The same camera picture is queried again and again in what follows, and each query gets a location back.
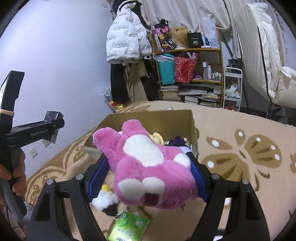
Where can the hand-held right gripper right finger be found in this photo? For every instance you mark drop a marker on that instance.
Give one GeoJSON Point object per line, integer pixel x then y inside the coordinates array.
{"type": "Point", "coordinates": [201, 183]}

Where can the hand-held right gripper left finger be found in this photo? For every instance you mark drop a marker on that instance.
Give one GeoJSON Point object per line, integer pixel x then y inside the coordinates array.
{"type": "Point", "coordinates": [96, 183]}

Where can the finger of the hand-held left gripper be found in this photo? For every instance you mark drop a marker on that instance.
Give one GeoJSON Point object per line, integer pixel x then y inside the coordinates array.
{"type": "Point", "coordinates": [59, 124]}

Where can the purple-haired plush doll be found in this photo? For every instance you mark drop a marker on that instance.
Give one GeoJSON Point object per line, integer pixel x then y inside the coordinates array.
{"type": "Point", "coordinates": [177, 141]}

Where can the pink plush bear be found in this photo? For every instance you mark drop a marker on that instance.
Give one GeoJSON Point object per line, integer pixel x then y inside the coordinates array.
{"type": "Point", "coordinates": [148, 176]}

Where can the blond plush doll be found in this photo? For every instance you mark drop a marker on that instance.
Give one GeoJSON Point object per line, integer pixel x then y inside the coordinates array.
{"type": "Point", "coordinates": [157, 138]}

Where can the cardboard box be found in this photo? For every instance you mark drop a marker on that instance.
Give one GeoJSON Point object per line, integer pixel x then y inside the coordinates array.
{"type": "Point", "coordinates": [161, 120]}

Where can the person's left hand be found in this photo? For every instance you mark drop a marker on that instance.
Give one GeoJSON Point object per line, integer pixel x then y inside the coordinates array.
{"type": "Point", "coordinates": [19, 176]}

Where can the black and white plush toy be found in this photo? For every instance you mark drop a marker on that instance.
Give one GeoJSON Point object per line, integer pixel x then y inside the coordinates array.
{"type": "Point", "coordinates": [104, 199]}

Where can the beige patterned blanket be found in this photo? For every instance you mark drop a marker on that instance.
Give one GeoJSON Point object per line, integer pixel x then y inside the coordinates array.
{"type": "Point", "coordinates": [231, 185]}

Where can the green tissue pack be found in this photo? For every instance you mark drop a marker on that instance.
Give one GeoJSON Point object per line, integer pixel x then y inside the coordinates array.
{"type": "Point", "coordinates": [129, 227]}

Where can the colourful plastic bag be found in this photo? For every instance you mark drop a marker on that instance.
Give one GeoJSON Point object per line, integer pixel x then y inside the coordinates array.
{"type": "Point", "coordinates": [109, 98]}

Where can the black coat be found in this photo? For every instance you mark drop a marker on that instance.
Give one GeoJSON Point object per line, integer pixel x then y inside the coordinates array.
{"type": "Point", "coordinates": [118, 83]}

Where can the pile of magazines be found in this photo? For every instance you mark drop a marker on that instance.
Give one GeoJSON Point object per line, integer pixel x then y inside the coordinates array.
{"type": "Point", "coordinates": [201, 97]}

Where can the beige garment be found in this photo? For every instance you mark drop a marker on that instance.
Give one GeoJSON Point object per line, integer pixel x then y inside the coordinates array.
{"type": "Point", "coordinates": [136, 85]}

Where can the stack of books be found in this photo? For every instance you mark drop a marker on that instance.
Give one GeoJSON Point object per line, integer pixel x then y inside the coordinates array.
{"type": "Point", "coordinates": [170, 92]}

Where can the calico plush toy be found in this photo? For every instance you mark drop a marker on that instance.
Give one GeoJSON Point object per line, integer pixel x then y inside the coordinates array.
{"type": "Point", "coordinates": [232, 89]}

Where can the black tote bag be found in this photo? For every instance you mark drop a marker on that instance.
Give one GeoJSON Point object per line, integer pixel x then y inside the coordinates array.
{"type": "Point", "coordinates": [150, 85]}

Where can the white puffer jacket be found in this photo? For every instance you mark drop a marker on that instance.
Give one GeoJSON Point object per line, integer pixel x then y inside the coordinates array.
{"type": "Point", "coordinates": [124, 41]}

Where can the row of cosmetic bottles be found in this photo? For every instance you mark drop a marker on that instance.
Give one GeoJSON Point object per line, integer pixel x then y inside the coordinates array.
{"type": "Point", "coordinates": [209, 71]}

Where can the red gift bag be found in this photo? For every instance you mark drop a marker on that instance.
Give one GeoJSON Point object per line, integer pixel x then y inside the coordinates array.
{"type": "Point", "coordinates": [185, 69]}

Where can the teal bag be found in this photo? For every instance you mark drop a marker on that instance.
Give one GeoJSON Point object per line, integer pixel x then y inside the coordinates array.
{"type": "Point", "coordinates": [166, 70]}

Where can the white trolley cart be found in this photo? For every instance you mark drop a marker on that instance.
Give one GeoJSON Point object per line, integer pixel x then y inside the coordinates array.
{"type": "Point", "coordinates": [240, 71]}

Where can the wooden shelf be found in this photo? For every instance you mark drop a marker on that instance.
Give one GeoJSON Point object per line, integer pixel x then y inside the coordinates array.
{"type": "Point", "coordinates": [185, 50]}

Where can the pink printed bag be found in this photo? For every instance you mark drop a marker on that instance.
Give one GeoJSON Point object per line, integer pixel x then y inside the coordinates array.
{"type": "Point", "coordinates": [161, 37]}

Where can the black hat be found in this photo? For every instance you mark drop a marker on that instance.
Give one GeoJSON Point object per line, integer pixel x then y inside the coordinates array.
{"type": "Point", "coordinates": [126, 3]}

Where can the white padded chair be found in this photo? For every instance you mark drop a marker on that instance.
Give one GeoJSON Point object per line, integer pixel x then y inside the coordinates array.
{"type": "Point", "coordinates": [261, 58]}

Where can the black box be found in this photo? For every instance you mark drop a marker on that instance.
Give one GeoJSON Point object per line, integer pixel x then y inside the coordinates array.
{"type": "Point", "coordinates": [194, 40]}

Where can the blond wig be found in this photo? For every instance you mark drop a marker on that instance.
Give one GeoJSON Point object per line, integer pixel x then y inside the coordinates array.
{"type": "Point", "coordinates": [179, 37]}

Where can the white plastic bag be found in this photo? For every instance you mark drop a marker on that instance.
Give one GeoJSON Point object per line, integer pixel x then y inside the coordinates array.
{"type": "Point", "coordinates": [210, 32]}

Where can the floral curtain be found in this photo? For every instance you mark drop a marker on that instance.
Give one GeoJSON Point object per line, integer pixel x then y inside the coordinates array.
{"type": "Point", "coordinates": [185, 11]}

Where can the white wall socket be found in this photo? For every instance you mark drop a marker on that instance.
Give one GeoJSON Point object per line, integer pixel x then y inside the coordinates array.
{"type": "Point", "coordinates": [33, 153]}

